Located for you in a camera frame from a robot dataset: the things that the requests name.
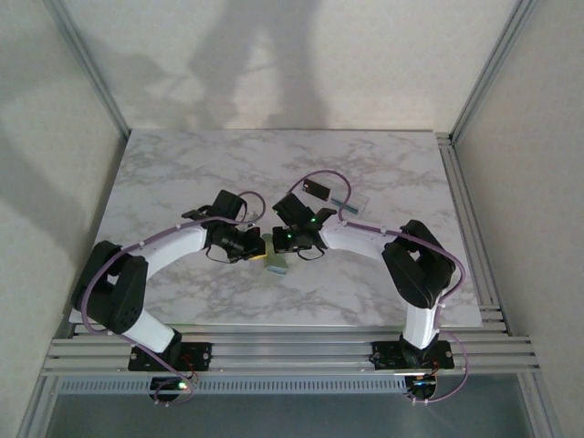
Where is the right gripper thin black wire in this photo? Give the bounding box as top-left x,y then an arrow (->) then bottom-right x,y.
295,245 -> 329,262

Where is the aluminium frame post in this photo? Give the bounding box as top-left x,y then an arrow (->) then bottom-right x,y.
449,0 -> 540,143

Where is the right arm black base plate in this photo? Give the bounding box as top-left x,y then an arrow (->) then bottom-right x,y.
371,339 -> 454,370

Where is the dark grey credit card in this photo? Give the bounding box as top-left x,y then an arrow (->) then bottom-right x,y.
302,178 -> 335,203

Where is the left gripper thin black wire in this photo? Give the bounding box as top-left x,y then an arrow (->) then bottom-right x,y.
203,245 -> 241,266

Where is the grey slotted cable duct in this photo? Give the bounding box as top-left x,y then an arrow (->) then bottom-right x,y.
58,377 -> 408,395

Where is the aluminium side frame rail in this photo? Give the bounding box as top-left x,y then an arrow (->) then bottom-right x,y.
435,131 -> 510,334

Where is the clear acrylic card stand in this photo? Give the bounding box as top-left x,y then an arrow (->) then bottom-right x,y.
300,176 -> 371,216

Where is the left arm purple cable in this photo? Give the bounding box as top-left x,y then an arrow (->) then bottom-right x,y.
72,189 -> 268,407

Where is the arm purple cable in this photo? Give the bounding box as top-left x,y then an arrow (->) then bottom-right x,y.
72,189 -> 268,407
290,169 -> 471,405

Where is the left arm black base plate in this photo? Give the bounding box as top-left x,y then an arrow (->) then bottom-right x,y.
128,342 -> 214,371

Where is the gripper thin black wire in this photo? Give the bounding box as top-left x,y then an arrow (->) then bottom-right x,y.
203,245 -> 241,266
295,245 -> 329,262

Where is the blue credit card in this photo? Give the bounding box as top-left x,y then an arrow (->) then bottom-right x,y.
329,195 -> 364,214

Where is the aluminium lower frame leg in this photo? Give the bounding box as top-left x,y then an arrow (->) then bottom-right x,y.
16,376 -> 61,438
518,371 -> 563,438

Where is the aluminium front frame rail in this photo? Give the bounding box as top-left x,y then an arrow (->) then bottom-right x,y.
38,324 -> 542,378

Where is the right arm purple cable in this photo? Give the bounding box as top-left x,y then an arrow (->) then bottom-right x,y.
290,169 -> 471,405

